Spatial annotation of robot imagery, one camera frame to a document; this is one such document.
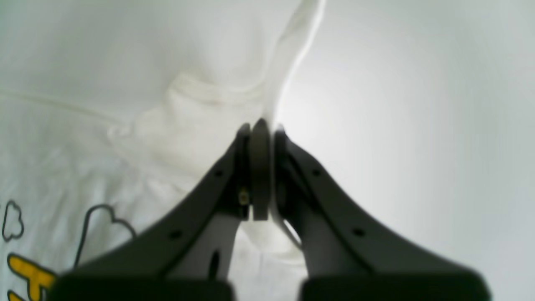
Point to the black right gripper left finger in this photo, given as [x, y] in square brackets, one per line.
[186, 255]

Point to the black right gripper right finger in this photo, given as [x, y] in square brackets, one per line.
[351, 256]

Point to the white printed T-shirt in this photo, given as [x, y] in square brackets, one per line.
[113, 110]

